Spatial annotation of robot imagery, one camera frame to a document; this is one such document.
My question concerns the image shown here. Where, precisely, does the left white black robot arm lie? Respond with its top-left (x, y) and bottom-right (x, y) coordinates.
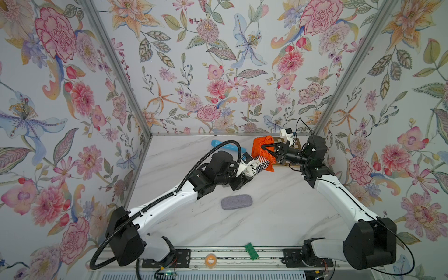
top-left (106, 150), bottom-right (254, 267)

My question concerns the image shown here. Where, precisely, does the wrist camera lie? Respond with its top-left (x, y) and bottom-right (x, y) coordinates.
top-left (280, 128), bottom-right (294, 144)
top-left (236, 152), bottom-right (253, 176)

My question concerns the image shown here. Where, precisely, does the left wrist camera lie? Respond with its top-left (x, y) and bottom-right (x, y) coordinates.
top-left (236, 152), bottom-right (253, 176)

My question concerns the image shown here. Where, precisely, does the blue cylindrical case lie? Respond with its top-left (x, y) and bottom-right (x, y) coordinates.
top-left (210, 139), bottom-right (247, 154)

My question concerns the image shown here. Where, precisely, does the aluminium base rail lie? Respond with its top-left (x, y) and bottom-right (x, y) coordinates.
top-left (85, 246), bottom-right (354, 272)

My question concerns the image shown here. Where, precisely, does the green plastic block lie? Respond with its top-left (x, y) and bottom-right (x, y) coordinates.
top-left (245, 243), bottom-right (259, 260)

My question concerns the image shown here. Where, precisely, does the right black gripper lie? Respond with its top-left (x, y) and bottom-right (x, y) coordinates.
top-left (263, 145), bottom-right (312, 170)

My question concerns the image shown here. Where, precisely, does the wooden chessboard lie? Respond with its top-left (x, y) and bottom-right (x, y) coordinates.
top-left (276, 142), bottom-right (305, 165)

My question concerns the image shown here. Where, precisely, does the orange fluffy cloth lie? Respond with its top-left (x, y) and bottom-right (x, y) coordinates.
top-left (251, 135), bottom-right (277, 172)

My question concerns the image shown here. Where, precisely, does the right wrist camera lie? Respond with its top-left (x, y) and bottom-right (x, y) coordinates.
top-left (280, 128), bottom-right (294, 144)

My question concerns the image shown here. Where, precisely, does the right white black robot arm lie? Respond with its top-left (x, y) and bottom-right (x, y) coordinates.
top-left (261, 135), bottom-right (397, 270)

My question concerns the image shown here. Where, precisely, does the orange tape roll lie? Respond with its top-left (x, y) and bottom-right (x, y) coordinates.
top-left (204, 254), bottom-right (217, 269)

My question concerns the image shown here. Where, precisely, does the black corrugated cable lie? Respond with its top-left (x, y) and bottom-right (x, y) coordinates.
top-left (89, 139), bottom-right (243, 271)

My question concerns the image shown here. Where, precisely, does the purple eyeglass case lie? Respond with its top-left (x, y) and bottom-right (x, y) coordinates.
top-left (220, 194), bottom-right (253, 211)

